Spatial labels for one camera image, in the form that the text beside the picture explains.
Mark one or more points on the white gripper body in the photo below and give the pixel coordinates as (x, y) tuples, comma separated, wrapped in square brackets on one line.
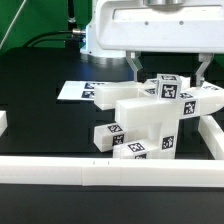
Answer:
[(188, 26)]

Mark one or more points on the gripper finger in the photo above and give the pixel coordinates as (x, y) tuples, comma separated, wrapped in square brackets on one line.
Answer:
[(205, 59), (133, 60)]

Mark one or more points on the white chair back frame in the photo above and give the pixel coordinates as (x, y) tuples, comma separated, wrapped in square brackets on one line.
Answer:
[(195, 101)]

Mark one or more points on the white cube marker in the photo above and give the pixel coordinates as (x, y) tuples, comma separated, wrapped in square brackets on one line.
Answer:
[(168, 86)]

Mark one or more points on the white chair seat part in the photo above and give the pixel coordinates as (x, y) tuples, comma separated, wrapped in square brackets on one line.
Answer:
[(163, 133)]

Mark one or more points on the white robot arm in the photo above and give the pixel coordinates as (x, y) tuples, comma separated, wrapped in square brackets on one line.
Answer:
[(93, 51)]

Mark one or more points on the white right fence bar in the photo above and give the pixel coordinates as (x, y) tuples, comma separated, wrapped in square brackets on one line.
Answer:
[(212, 135)]

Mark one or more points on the white fence bar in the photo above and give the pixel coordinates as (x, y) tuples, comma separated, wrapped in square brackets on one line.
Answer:
[(212, 135), (111, 172)]

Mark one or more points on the white diagonal rod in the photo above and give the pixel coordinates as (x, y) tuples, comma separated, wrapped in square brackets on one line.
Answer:
[(16, 16)]

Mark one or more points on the white front fence bar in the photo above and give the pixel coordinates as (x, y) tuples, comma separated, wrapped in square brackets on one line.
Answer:
[(111, 172)]

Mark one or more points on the white left fence block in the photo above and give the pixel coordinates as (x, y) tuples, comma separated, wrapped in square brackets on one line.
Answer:
[(3, 122)]

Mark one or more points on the black cable connector post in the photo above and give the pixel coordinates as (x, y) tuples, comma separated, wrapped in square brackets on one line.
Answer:
[(76, 36)]

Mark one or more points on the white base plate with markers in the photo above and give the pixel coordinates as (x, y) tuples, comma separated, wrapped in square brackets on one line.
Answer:
[(78, 90)]

